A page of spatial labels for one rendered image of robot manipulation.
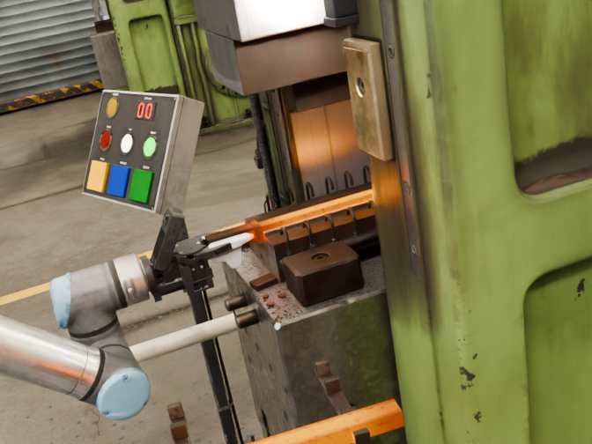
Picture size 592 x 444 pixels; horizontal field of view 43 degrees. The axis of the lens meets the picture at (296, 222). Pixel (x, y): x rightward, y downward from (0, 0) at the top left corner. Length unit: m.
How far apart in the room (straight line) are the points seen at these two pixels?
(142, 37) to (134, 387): 5.08
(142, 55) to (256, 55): 4.96
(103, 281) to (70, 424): 1.58
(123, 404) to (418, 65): 0.72
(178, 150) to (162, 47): 4.47
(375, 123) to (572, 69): 0.28
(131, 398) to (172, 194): 0.63
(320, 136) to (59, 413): 1.72
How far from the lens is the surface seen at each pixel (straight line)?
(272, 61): 1.28
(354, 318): 1.31
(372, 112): 1.09
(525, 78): 1.09
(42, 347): 1.24
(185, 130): 1.78
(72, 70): 9.29
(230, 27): 1.26
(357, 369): 1.36
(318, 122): 1.62
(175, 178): 1.78
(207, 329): 1.88
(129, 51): 6.15
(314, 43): 1.30
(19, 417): 3.05
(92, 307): 1.36
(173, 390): 2.87
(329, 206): 1.45
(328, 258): 1.30
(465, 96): 0.97
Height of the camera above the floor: 1.53
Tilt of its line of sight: 22 degrees down
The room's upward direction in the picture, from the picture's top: 10 degrees counter-clockwise
